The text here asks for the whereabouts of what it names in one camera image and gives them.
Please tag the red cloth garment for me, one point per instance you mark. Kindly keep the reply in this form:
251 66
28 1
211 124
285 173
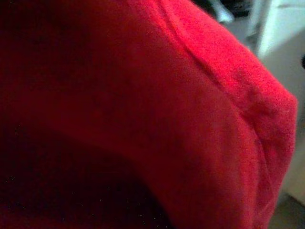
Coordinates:
143 114

